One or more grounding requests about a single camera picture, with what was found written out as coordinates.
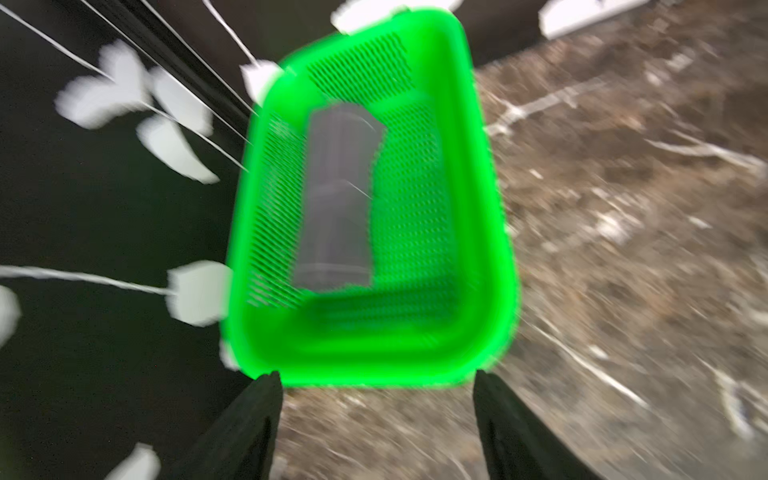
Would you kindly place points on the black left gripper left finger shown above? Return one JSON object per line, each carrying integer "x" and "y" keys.
{"x": 241, "y": 442}

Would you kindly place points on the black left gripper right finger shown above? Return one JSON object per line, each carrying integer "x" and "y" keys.
{"x": 515, "y": 441}

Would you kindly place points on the grey checked pillowcase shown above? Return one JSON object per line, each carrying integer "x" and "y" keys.
{"x": 334, "y": 249}

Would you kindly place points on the green plastic basket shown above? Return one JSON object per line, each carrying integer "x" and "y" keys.
{"x": 445, "y": 294}

